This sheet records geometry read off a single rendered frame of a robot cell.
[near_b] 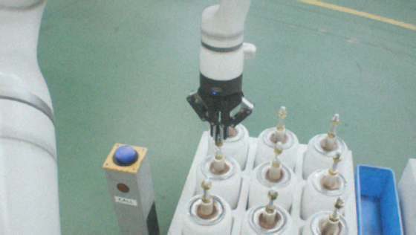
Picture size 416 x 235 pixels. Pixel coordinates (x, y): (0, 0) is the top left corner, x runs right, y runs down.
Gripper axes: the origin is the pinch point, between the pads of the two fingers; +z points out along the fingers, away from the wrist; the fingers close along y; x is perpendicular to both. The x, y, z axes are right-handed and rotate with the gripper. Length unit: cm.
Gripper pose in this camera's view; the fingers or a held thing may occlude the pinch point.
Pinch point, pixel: (219, 131)
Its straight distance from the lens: 76.1
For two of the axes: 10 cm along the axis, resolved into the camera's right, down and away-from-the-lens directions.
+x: 3.2, -5.8, 7.5
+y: 9.5, 2.0, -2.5
